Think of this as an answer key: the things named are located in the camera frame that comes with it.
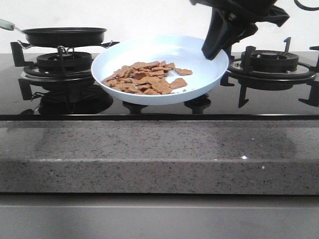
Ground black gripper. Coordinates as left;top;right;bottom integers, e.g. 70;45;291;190
191;0;290;60

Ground wire pan support ring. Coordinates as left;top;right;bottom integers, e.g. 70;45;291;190
16;39;120;54

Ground light blue plate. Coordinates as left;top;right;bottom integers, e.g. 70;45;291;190
91;35;228;106

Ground black cable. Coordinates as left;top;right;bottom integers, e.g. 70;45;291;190
293;0;319;11

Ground black frying pan green handle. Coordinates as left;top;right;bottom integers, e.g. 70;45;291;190
0;19;107;48

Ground black glass cooktop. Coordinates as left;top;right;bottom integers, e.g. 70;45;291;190
0;54;319;121

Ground black burner with pan support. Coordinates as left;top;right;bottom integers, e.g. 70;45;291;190
9;41;120;103

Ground brown meat pieces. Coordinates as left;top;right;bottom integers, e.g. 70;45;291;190
102;61;193;95

